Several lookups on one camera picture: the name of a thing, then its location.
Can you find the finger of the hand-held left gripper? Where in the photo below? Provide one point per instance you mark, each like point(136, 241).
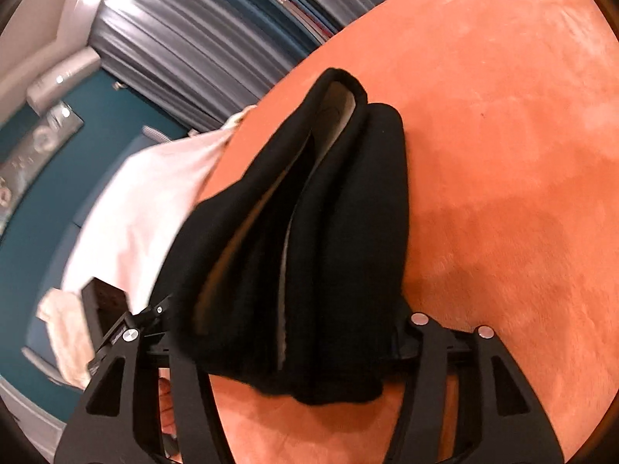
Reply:
point(152, 316)

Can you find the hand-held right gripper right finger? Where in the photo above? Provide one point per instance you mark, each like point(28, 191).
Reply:
point(420, 357)

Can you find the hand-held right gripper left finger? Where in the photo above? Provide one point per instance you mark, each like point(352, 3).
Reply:
point(186, 382)

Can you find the black pants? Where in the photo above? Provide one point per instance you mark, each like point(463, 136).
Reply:
point(348, 227)

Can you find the person's left hand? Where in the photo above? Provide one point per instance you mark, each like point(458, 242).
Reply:
point(167, 406)

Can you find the pale pink bed sheet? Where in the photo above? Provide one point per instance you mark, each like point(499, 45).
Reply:
point(140, 212)

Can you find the orange plush blanket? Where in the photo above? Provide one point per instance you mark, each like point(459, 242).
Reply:
point(508, 154)

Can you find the white air conditioner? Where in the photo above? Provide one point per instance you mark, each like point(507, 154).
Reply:
point(63, 80)

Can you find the grey pleated curtain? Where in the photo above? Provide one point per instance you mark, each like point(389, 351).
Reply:
point(193, 34)

